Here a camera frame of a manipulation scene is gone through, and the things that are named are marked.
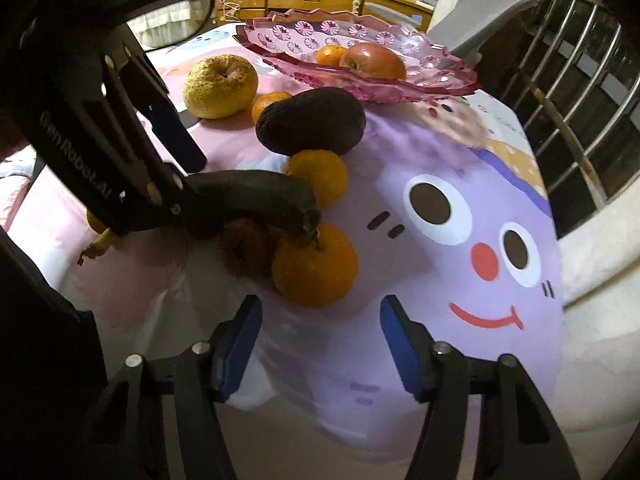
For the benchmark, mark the shrivelled brown fruit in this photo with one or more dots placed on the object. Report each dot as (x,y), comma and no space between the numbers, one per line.
(246,251)

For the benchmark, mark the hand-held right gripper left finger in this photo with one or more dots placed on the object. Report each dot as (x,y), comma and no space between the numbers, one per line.
(239,347)

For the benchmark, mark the blackened banana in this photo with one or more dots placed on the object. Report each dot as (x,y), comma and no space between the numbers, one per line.
(250,195)

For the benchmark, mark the cartoon face printed blanket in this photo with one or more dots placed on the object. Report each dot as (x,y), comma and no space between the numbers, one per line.
(350,330)

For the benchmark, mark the wooden cabinet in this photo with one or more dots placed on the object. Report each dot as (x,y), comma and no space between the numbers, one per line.
(310,0)

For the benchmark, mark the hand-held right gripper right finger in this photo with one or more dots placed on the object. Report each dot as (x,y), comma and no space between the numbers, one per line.
(400,350)

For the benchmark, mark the dark avocado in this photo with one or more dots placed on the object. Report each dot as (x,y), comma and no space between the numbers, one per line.
(310,120)

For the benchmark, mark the pink glass fruit plate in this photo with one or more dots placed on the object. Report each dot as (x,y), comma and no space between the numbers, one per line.
(440,72)

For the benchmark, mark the metal railing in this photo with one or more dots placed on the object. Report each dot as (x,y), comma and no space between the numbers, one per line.
(565,110)

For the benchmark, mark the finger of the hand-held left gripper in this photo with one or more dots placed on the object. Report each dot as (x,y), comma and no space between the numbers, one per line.
(177,132)
(170,195)

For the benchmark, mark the yellow speckled pear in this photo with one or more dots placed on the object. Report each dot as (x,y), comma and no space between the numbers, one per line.
(220,85)

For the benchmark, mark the large orange with stem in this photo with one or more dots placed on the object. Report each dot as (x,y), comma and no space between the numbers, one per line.
(315,265)

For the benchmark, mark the medium orange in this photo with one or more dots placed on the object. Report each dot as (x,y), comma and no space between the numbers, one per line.
(320,175)

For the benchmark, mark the white cushion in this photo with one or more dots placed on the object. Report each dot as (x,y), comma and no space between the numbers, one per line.
(600,270)

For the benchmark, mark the red apple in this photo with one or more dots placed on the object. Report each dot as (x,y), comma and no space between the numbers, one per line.
(372,60)

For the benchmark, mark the grey chair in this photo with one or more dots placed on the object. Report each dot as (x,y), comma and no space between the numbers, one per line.
(470,20)

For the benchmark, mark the person's dark clothing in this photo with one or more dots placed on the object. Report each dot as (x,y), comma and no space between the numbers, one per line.
(40,385)

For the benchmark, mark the white curtain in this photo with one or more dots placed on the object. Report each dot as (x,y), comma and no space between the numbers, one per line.
(170,27)

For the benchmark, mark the small orange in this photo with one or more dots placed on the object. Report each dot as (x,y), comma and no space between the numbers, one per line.
(329,55)
(267,102)
(95,221)

